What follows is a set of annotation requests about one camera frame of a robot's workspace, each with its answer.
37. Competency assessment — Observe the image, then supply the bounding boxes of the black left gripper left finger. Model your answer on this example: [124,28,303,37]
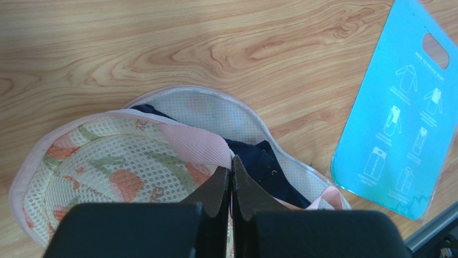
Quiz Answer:
[45,167,230,257]

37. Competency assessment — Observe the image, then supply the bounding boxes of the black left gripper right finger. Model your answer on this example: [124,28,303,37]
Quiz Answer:
[231,157,412,257]

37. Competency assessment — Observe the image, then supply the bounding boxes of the navy blue bra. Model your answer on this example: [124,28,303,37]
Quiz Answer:
[131,104,312,209]

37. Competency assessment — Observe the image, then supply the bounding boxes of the floral mesh laundry bag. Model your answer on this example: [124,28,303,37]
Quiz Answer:
[9,85,350,246]

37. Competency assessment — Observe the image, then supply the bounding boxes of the teal folding board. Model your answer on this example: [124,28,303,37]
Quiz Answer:
[330,1,457,220]

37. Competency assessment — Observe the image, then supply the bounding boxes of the aluminium frame rail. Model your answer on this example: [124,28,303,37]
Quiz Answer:
[405,202,457,257]

